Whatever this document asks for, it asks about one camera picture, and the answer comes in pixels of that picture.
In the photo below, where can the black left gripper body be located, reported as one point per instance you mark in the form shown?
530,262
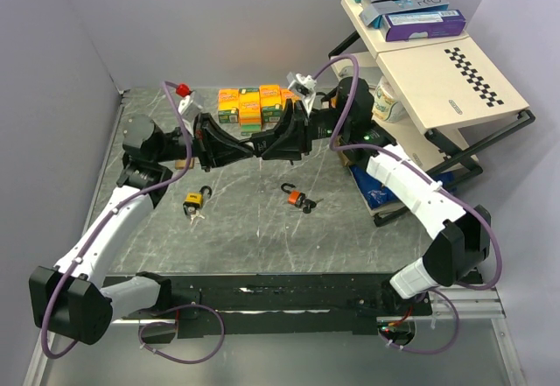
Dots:
202,150

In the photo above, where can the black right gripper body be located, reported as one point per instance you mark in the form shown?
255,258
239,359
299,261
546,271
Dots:
321,125

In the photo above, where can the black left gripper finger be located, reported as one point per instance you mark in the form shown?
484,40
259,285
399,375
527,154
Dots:
218,139
232,156

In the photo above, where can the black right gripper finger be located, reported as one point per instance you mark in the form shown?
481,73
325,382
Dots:
290,148
292,115

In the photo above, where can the black padlock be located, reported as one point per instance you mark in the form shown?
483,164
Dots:
261,141

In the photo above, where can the large brass padlock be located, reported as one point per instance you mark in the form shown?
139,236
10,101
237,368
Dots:
182,164

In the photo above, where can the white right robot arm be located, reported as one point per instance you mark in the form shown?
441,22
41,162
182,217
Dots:
461,235

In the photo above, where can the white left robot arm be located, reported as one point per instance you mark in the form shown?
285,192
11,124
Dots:
70,298

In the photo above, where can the orange sponge pack stack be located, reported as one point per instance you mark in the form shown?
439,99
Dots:
252,108

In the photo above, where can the orange padlock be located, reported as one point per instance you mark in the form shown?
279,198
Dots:
298,199

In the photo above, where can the yellow padlock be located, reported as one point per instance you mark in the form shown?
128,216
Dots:
194,202

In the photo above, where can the blue bag under shelf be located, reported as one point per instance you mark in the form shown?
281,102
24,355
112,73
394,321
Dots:
377,198

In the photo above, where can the cream tiered shelf rack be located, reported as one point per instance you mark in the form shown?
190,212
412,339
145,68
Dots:
458,102

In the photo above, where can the purple toothpaste box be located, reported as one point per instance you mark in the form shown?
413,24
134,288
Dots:
422,25

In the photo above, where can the grey R.O.C.S. toothpaste box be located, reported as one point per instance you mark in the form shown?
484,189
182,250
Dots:
374,10

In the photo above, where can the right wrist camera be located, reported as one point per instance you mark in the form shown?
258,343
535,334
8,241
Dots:
304,86

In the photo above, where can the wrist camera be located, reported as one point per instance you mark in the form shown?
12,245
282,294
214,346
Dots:
304,86
191,102

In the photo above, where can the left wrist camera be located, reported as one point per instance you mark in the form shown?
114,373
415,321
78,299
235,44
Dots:
191,102

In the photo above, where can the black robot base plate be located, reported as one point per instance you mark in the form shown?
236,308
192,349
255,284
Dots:
281,303

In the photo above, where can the aluminium rail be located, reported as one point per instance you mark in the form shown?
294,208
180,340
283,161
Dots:
464,342

